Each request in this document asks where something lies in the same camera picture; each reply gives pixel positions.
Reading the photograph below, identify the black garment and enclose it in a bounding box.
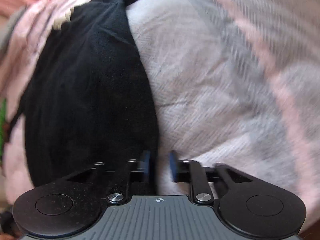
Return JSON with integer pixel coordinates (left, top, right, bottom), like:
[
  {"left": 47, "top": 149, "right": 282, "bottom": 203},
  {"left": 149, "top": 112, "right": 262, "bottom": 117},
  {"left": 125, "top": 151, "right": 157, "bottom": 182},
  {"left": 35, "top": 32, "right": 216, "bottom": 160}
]
[{"left": 16, "top": 0, "right": 159, "bottom": 192}]

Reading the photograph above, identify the green cloth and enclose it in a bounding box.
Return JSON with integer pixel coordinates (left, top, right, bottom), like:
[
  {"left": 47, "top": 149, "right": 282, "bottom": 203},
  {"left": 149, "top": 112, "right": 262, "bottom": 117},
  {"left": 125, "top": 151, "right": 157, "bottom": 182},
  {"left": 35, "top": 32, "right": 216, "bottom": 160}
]
[{"left": 0, "top": 99, "right": 7, "bottom": 165}]

